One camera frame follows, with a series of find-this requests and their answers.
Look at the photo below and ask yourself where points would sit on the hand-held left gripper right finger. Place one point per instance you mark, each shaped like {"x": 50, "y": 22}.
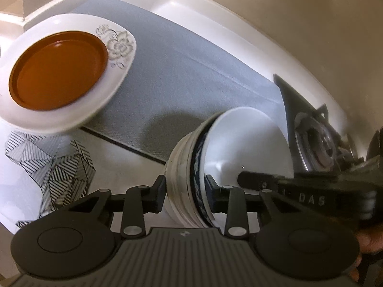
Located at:
{"x": 210, "y": 194}

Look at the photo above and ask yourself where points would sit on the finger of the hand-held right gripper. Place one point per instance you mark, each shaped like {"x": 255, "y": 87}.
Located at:
{"x": 257, "y": 181}

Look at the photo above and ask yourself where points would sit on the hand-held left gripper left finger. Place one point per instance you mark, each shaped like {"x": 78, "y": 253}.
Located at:
{"x": 159, "y": 193}

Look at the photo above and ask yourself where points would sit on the cream bowl with printed side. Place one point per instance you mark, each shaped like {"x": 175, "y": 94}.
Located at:
{"x": 172, "y": 173}

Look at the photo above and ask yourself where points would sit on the plain cream bowl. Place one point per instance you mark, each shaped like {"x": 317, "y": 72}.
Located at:
{"x": 185, "y": 179}

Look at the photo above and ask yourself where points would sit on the white bowl blue pattern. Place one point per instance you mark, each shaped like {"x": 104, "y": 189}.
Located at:
{"x": 245, "y": 143}

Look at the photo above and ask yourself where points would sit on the white square floral plate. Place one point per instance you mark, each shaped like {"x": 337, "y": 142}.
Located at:
{"x": 59, "y": 119}

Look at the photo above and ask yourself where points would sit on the round brown plate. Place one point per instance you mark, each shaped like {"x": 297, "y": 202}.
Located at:
{"x": 56, "y": 71}

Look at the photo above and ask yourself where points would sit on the person's right hand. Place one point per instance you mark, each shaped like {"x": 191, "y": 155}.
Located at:
{"x": 365, "y": 240}

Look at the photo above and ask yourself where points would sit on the gas stove burner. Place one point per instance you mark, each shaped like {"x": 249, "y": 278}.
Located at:
{"x": 311, "y": 137}

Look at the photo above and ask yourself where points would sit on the black-white striped geometric stand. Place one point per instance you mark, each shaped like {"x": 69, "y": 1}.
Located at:
{"x": 59, "y": 173}

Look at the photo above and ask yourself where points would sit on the grey woven mat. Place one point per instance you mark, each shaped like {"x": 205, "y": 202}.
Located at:
{"x": 179, "y": 74}

